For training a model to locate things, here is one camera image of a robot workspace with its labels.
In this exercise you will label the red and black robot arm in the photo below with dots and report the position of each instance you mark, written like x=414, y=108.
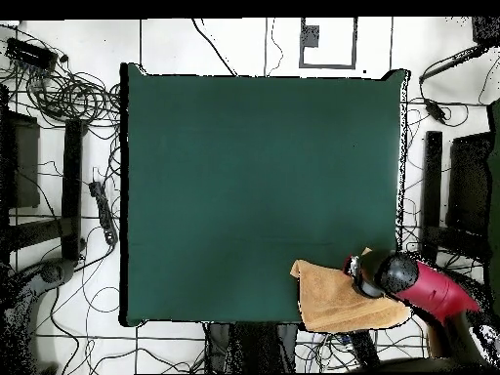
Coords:
x=433, y=289

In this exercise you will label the grey pedestal leg with caster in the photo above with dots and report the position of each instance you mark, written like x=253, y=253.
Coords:
x=50, y=273

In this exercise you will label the black power strip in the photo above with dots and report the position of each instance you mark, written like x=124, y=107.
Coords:
x=363, y=349
x=103, y=211

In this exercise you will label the black speckled box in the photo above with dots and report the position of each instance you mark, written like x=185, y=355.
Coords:
x=486, y=29

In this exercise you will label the dark flat panel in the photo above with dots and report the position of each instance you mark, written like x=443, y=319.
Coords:
x=25, y=164
x=468, y=183

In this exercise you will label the black pole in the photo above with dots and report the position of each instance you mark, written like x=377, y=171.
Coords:
x=449, y=64

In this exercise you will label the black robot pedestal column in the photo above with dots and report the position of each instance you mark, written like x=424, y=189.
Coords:
x=250, y=347

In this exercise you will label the black power adapter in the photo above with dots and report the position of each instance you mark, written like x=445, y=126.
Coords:
x=435, y=110

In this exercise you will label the grey square floor frame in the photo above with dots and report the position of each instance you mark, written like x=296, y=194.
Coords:
x=328, y=66

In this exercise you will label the black stand bar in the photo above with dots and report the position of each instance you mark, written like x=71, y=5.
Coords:
x=433, y=187
x=72, y=187

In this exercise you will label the black hub box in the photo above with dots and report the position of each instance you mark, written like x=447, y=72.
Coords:
x=31, y=54

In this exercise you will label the dark green table cloth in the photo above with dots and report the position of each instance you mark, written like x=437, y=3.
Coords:
x=254, y=117

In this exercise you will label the orange terry towel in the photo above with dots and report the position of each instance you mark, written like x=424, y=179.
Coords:
x=332, y=300

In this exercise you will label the dark grey square plate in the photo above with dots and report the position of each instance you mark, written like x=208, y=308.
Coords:
x=309, y=36

